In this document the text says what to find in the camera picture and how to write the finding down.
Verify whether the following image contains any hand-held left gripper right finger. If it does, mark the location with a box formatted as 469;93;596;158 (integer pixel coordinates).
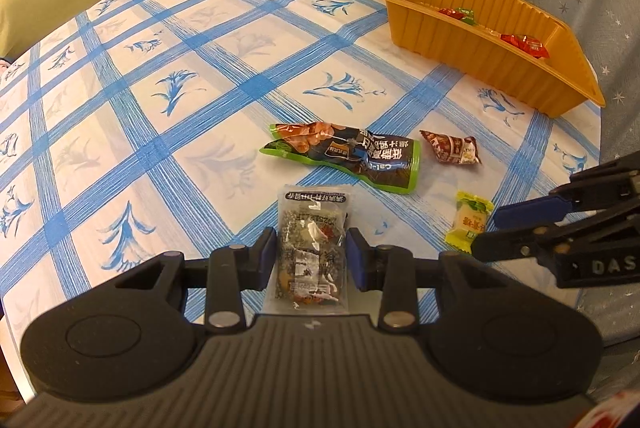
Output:
346;227;506;334

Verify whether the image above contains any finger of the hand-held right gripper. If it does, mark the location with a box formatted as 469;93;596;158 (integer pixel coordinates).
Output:
471;226;571;265
492;193;581;231

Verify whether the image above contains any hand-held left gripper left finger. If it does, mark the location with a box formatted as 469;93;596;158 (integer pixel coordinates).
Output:
117;227;278;334

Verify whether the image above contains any yellow green candy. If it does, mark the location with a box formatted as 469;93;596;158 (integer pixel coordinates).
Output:
446;190;495;254

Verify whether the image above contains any clear nut mix packet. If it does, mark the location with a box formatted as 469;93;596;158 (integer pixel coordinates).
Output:
264;184;352;315

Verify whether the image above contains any orange plastic tray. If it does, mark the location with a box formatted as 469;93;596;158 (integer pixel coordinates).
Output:
370;0;606;118

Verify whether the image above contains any black green snack packet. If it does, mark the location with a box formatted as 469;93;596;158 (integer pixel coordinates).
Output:
259;133;422;195

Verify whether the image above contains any brown wrapped candy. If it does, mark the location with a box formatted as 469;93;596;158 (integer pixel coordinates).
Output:
419;129;482;166

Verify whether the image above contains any orange snack packet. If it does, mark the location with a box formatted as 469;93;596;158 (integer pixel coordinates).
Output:
270;121;368;155

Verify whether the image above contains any red white printed cloth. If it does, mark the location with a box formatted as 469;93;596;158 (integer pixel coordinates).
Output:
575;395;640;428

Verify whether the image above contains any blue checked tablecloth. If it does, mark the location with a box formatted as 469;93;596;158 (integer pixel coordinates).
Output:
0;0;603;404

